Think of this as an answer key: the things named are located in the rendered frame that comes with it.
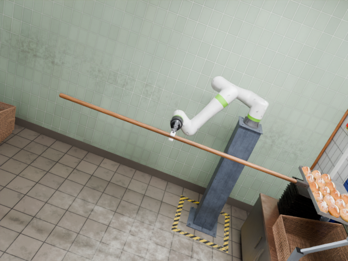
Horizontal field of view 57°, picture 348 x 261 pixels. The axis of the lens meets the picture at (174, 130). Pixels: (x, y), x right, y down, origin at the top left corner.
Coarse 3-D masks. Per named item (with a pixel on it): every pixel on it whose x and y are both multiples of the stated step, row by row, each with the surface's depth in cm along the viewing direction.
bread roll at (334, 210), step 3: (330, 207) 199; (333, 207) 198; (336, 207) 197; (330, 210) 198; (333, 210) 196; (336, 210) 196; (339, 210) 196; (330, 213) 198; (333, 213) 196; (336, 213) 195; (339, 213) 195; (336, 216) 195
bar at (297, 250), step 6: (342, 240) 188; (318, 246) 192; (324, 246) 190; (330, 246) 189; (336, 246) 188; (294, 252) 196; (300, 252) 193; (306, 252) 193; (312, 252) 193; (288, 258) 200; (294, 258) 195
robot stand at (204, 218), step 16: (240, 128) 278; (240, 144) 284; (224, 160) 293; (224, 176) 299; (208, 192) 310; (224, 192) 306; (192, 208) 348; (208, 208) 317; (176, 224) 320; (192, 224) 326; (208, 224) 324; (224, 240) 323
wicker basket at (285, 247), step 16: (288, 224) 264; (336, 224) 257; (288, 240) 259; (304, 240) 267; (320, 240) 266; (336, 240) 251; (288, 256) 222; (304, 256) 249; (320, 256) 255; (336, 256) 242
